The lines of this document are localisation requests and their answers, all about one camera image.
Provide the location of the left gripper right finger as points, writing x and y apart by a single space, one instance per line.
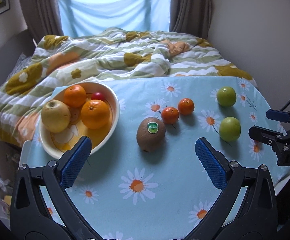
246 207

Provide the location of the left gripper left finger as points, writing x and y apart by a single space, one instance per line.
40 206

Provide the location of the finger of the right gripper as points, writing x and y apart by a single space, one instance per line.
280 116
266 136

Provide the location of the green apple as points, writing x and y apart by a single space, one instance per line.
226 96
230 129

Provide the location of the small mandarin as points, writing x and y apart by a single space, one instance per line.
186 106
170 115

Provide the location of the brown kiwi with sticker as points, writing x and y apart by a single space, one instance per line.
150 134

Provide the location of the yellow pear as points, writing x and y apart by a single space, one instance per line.
55 116

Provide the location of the striped floral duvet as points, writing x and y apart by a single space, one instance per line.
114 54

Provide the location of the cream fruit bowl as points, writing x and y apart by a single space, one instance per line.
55 144

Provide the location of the blue daisy tablecloth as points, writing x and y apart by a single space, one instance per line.
125 193

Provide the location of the large orange in bowl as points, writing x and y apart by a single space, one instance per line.
95 114

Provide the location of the orange at bowl back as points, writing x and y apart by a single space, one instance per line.
75 96

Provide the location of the red cherry tomato in bowl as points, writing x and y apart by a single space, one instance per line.
98 96

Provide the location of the right brown curtain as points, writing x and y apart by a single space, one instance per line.
191 17

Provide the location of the brown curtain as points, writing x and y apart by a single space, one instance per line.
42 18
191 17

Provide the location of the grey headboard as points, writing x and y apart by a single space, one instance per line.
12 49

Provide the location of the light blue window sheet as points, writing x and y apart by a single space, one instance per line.
89 17

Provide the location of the left brown curtain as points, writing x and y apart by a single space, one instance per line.
42 18

